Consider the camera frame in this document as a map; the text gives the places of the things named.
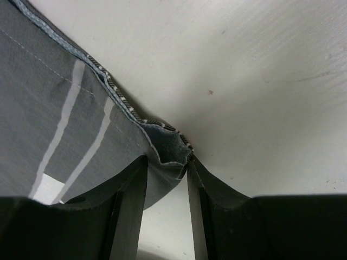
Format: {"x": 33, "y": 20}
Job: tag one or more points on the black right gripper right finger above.
{"x": 226, "y": 224}

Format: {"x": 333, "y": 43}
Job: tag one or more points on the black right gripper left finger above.
{"x": 102, "y": 223}

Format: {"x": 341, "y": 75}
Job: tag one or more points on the grey cloth placemat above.
{"x": 66, "y": 126}

